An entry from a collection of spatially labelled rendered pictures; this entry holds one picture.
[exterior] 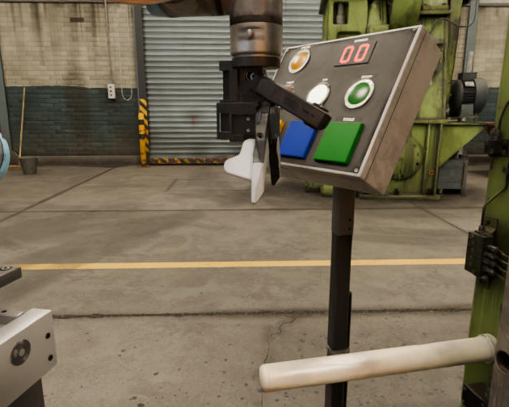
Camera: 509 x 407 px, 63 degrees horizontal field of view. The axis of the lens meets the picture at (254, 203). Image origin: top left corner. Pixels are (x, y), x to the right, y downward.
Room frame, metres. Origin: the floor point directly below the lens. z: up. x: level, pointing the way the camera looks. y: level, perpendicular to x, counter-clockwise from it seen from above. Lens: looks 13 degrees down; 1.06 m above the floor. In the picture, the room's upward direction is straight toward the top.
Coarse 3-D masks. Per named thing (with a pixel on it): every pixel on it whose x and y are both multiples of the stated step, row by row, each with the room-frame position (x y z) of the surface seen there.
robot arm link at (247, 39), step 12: (240, 24) 0.61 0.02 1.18; (252, 24) 0.60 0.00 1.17; (264, 24) 0.60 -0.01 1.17; (276, 24) 0.61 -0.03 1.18; (240, 36) 0.61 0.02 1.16; (252, 36) 0.60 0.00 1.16; (264, 36) 0.60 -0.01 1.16; (276, 36) 0.61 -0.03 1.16; (240, 48) 0.61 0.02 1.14; (252, 48) 0.60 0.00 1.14; (264, 48) 0.60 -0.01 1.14; (276, 48) 0.61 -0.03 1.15
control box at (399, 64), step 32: (384, 32) 0.79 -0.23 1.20; (416, 32) 0.74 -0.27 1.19; (288, 64) 0.96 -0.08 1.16; (320, 64) 0.88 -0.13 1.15; (352, 64) 0.81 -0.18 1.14; (384, 64) 0.75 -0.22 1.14; (416, 64) 0.73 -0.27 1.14; (384, 96) 0.71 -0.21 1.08; (416, 96) 0.74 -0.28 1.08; (384, 128) 0.69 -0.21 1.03; (288, 160) 0.79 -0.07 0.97; (352, 160) 0.68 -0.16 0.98; (384, 160) 0.69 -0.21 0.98; (384, 192) 0.69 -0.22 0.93
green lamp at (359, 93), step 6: (360, 84) 0.76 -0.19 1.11; (366, 84) 0.75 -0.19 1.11; (354, 90) 0.76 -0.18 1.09; (360, 90) 0.75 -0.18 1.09; (366, 90) 0.74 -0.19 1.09; (348, 96) 0.77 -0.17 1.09; (354, 96) 0.75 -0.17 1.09; (360, 96) 0.74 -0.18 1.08; (366, 96) 0.73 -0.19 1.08; (348, 102) 0.76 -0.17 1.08; (354, 102) 0.75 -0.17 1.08; (360, 102) 0.74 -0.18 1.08
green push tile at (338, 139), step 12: (324, 132) 0.75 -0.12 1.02; (336, 132) 0.73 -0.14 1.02; (348, 132) 0.71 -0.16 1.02; (360, 132) 0.70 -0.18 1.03; (324, 144) 0.74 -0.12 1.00; (336, 144) 0.72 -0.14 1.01; (348, 144) 0.70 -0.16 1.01; (324, 156) 0.72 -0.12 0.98; (336, 156) 0.70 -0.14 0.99; (348, 156) 0.68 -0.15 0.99
